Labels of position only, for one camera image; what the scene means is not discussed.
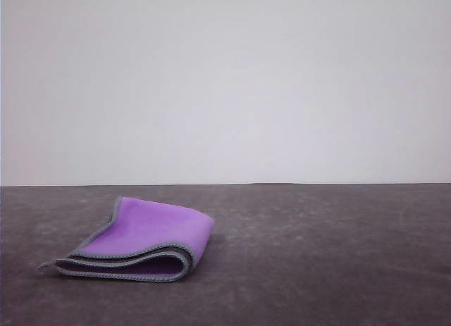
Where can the purple towel with grey hem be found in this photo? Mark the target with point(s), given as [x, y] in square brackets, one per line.
[158, 231]

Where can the grey table cloth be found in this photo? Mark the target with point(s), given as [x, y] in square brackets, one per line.
[352, 269]

